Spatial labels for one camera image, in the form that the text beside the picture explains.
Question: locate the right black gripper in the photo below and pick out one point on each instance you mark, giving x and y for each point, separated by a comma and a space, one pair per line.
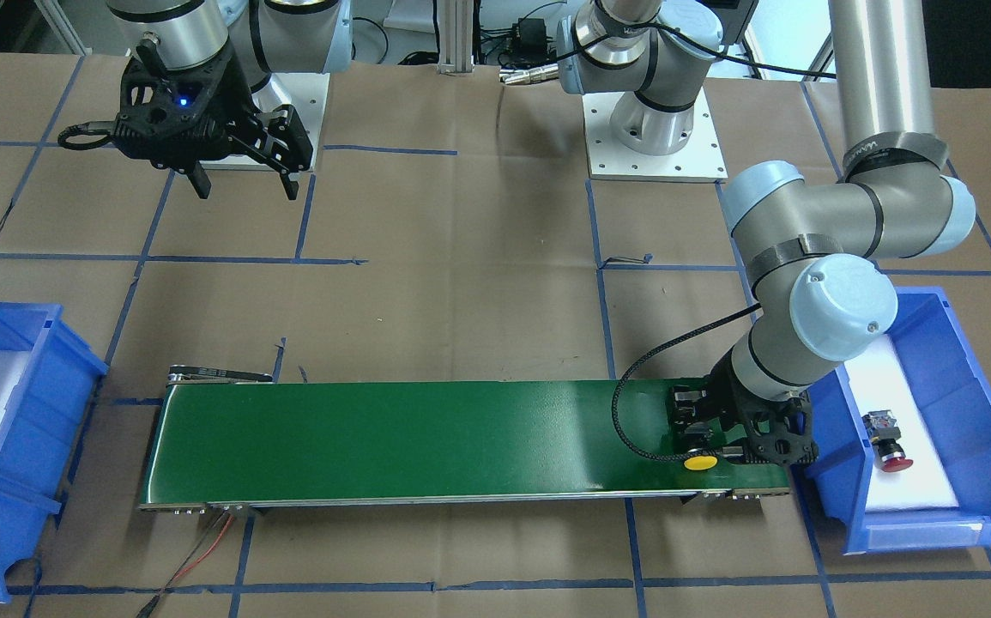
232, 105

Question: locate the yellow push button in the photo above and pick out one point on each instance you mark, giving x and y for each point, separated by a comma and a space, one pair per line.
701, 462

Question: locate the red push button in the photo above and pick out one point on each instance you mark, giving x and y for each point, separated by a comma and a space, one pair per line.
883, 435

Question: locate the blue destination bin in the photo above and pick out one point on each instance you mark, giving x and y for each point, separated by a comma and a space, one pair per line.
41, 422

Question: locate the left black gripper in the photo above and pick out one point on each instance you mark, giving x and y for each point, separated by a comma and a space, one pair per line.
723, 384

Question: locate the green conveyor belt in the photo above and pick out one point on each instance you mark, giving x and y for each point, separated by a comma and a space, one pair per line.
238, 445

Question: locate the aluminium frame post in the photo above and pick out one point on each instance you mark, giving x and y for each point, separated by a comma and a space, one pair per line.
455, 30

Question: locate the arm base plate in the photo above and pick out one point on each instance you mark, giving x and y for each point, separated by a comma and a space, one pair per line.
228, 123
630, 142

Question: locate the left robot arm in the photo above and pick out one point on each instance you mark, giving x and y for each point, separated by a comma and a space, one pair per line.
809, 250

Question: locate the blue bin with buttons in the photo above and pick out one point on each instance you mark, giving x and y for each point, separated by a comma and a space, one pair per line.
954, 399

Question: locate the white foam pad source bin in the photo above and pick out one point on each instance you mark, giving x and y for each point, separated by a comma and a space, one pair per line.
907, 472

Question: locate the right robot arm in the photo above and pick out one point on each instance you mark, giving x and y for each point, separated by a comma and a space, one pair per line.
269, 38

